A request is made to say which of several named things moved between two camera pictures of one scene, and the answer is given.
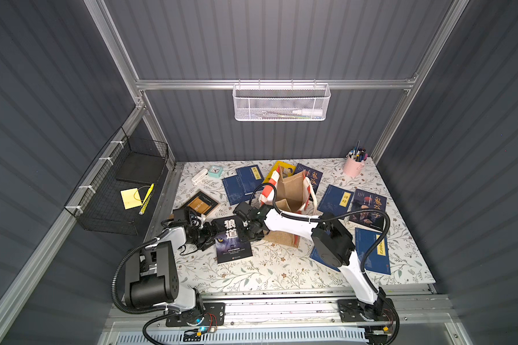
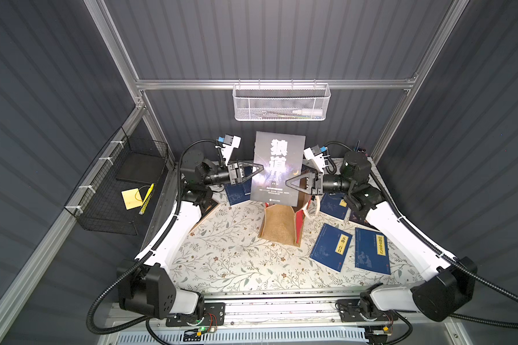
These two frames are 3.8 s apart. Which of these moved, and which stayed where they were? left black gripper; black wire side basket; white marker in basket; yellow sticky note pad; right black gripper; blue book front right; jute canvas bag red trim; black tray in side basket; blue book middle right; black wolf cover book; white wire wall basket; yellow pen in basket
Moved: right black gripper; left black gripper; black wolf cover book; jute canvas bag red trim
Stayed: white wire wall basket; yellow pen in basket; blue book front right; black wire side basket; blue book middle right; black tray in side basket; white marker in basket; yellow sticky note pad
